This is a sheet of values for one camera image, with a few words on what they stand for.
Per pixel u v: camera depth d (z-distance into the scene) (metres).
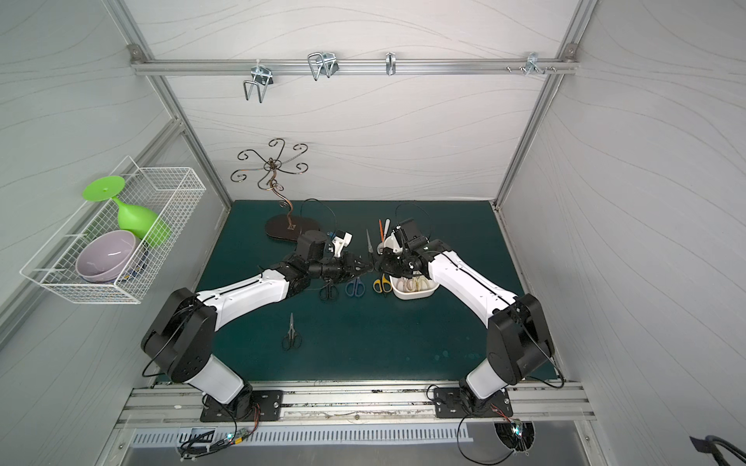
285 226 1.10
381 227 1.12
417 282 0.95
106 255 0.61
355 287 0.95
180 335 0.45
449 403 0.73
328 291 0.94
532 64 0.77
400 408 0.74
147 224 0.63
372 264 0.83
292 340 0.84
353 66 0.78
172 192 0.80
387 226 1.12
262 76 0.78
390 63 0.72
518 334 0.44
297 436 0.70
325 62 0.76
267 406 0.74
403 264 0.72
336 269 0.74
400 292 0.89
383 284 0.96
